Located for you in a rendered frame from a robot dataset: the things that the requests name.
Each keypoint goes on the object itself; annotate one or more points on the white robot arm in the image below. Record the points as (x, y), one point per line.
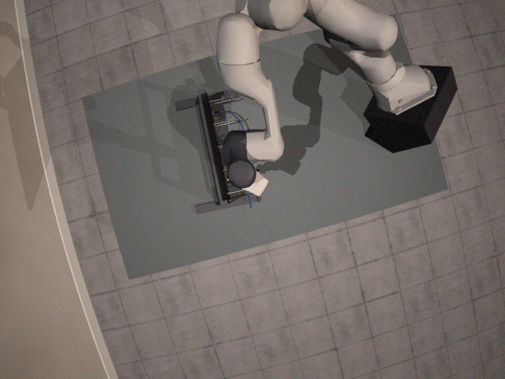
(361, 33)

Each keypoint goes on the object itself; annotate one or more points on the dark grey metal rack frame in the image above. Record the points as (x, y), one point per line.
(224, 196)

